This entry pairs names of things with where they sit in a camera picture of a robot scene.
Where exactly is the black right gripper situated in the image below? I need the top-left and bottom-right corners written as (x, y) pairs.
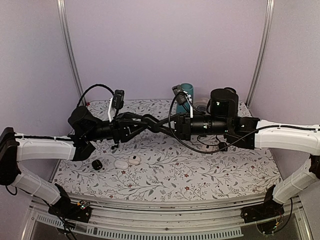
top-left (154, 111), bottom-right (231, 141)

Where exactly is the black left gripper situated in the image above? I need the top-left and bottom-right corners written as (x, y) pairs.
top-left (85, 111), bottom-right (151, 144)

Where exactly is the black earbuds charging case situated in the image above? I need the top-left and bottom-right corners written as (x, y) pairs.
top-left (142, 114), bottom-right (160, 133)

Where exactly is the white earbuds case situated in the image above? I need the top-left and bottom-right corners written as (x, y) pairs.
top-left (128, 155), bottom-right (141, 166)
top-left (114, 160), bottom-right (129, 170)

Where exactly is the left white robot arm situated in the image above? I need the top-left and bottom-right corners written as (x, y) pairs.
top-left (0, 106), bottom-right (148, 217)

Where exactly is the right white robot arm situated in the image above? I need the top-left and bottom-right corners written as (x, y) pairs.
top-left (157, 87), bottom-right (320, 218)

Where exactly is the white closed earbuds case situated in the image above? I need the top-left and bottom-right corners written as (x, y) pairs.
top-left (114, 160), bottom-right (129, 170)

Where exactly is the small black closed case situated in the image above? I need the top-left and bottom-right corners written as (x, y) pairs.
top-left (91, 159), bottom-right (103, 171)

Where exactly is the clear glass dish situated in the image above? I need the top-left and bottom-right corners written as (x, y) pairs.
top-left (193, 97), bottom-right (210, 112)

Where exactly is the teal tall vase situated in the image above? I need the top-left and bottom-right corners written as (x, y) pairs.
top-left (176, 83), bottom-right (194, 114)

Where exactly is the floral patterned table mat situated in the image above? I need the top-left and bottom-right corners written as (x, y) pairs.
top-left (52, 99), bottom-right (283, 202)

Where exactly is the black cylinder vase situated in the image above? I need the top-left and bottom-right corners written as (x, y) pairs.
top-left (224, 87), bottom-right (237, 94)

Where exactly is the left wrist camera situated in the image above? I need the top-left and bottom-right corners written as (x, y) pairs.
top-left (107, 89), bottom-right (125, 122)

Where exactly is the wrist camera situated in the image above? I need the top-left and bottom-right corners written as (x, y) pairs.
top-left (107, 89), bottom-right (125, 122)
top-left (172, 84), bottom-right (192, 114)

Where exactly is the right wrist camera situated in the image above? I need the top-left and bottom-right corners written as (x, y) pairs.
top-left (172, 84), bottom-right (192, 114)

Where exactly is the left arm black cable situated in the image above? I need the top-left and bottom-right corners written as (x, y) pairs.
top-left (77, 83), bottom-right (116, 106)

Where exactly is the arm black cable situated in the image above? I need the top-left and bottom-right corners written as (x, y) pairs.
top-left (167, 92), bottom-right (320, 155)
top-left (77, 83), bottom-right (116, 106)

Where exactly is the front aluminium rail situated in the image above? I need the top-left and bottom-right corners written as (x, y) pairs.
top-left (22, 194), bottom-right (314, 240)

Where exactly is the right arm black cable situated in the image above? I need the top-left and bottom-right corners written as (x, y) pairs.
top-left (167, 92), bottom-right (320, 155)

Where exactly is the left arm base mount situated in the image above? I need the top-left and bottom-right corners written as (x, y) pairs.
top-left (48, 183), bottom-right (92, 223)

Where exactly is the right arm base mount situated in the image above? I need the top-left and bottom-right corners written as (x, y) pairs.
top-left (240, 184), bottom-right (285, 223)

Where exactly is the left aluminium frame post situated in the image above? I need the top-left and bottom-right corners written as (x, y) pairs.
top-left (56, 0), bottom-right (84, 98)

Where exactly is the aluminium frame post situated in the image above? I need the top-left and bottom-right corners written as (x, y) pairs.
top-left (245, 0), bottom-right (275, 109)
top-left (56, 0), bottom-right (84, 98)

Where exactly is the right aluminium frame post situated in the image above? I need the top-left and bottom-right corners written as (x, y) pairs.
top-left (245, 0), bottom-right (275, 109)

